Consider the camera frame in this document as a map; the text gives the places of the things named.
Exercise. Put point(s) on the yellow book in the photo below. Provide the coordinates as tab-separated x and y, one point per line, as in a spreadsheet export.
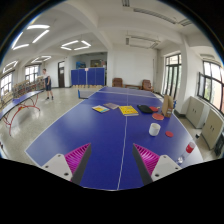
128	111

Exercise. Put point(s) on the white cup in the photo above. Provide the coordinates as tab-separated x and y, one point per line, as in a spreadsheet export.
154	129

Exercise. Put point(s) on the plastic bottle with red label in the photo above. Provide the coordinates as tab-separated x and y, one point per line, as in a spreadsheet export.
188	150

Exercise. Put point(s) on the brown paper bag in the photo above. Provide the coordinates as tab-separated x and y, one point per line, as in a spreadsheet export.
167	106

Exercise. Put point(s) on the blue ping pong table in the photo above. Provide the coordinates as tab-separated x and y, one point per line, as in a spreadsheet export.
28	100
111	165

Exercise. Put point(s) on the brown armchair left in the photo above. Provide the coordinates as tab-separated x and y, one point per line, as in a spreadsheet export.
117	82

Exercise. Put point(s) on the beige cabinet near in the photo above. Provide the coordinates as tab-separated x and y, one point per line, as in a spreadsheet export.
212	128

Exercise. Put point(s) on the beige cabinet far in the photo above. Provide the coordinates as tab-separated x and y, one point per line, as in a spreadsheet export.
197	112

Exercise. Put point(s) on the beige cabinet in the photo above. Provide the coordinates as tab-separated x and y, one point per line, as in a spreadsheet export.
197	112
212	128

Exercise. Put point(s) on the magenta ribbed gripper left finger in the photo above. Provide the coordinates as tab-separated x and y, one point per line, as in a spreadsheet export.
70	166

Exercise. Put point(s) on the red round paddle far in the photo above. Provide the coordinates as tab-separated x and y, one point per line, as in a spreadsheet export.
154	109

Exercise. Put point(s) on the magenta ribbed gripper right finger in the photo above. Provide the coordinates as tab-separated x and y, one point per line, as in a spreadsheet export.
151	166

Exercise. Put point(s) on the blue folded table partition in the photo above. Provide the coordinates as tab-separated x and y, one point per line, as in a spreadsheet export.
88	76

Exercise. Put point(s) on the red ping pong paddle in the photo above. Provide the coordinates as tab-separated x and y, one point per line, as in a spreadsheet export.
157	116

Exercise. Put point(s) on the grey notebook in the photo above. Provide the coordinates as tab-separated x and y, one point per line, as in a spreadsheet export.
111	105

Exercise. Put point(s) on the brown armchair right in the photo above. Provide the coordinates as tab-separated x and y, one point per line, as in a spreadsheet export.
146	85

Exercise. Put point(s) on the person in dark shorts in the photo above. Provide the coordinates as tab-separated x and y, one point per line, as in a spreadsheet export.
47	85

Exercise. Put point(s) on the brown armchair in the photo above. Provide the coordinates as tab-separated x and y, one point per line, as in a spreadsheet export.
146	85
117	82

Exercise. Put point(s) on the black ping pong paddle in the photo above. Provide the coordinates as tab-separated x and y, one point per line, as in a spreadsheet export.
144	109

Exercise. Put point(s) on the small red lid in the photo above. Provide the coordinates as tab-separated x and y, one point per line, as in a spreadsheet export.
169	134

